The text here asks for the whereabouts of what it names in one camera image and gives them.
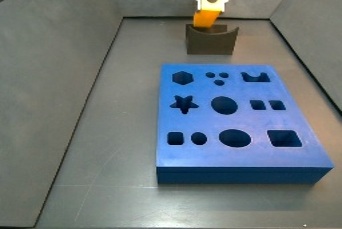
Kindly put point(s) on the yellow arch object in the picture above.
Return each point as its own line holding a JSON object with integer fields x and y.
{"x": 207, "y": 13}

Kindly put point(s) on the black curved fixture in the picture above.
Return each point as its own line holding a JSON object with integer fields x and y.
{"x": 210, "y": 41}

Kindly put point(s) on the blue shape sorter block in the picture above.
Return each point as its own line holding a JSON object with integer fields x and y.
{"x": 230, "y": 128}

